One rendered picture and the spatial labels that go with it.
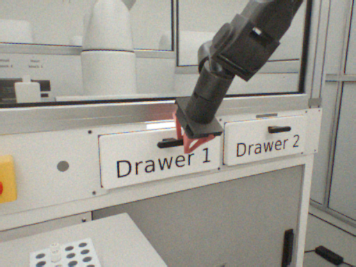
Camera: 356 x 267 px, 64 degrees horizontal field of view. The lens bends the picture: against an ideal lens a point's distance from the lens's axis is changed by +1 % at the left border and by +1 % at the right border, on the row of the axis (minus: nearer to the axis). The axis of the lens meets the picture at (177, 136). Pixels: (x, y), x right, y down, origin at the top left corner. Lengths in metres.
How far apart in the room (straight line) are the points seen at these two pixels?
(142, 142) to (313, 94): 0.57
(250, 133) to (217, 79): 0.31
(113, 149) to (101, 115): 0.07
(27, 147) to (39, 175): 0.06
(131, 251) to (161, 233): 0.24
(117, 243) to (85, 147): 0.19
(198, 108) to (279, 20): 0.19
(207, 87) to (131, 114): 0.19
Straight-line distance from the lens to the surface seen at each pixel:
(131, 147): 0.59
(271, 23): 0.47
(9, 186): 0.55
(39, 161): 0.58
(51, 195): 0.60
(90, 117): 0.58
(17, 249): 0.58
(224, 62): 0.48
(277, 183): 0.94
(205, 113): 0.52
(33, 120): 0.57
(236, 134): 0.73
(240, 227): 0.89
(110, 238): 0.55
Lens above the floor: 1.05
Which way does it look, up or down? 12 degrees down
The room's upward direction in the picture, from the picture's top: straight up
